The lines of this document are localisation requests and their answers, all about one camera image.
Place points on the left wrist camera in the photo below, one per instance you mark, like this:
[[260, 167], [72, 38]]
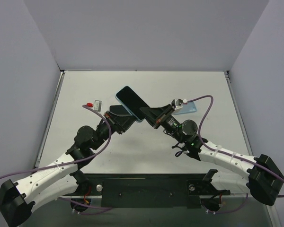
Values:
[[96, 105]]

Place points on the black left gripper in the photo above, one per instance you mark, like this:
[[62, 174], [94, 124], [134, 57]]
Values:
[[114, 120]]

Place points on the light blue phone case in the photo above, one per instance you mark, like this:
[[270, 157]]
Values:
[[188, 108], [118, 95]]

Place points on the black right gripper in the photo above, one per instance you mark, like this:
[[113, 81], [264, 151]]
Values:
[[162, 116]]

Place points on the black table front rail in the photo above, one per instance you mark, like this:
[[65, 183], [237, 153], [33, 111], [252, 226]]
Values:
[[149, 190]]

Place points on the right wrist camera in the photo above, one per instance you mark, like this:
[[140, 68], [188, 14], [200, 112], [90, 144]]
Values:
[[177, 104]]

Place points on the aluminium table frame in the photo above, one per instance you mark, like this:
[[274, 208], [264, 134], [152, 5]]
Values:
[[49, 120]]

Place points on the black smartphone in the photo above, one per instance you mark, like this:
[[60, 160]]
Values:
[[118, 110], [133, 102]]

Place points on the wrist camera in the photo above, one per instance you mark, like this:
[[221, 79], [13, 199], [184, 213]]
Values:
[[177, 104], [96, 105]]

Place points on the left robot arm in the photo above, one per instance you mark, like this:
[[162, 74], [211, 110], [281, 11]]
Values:
[[19, 199]]

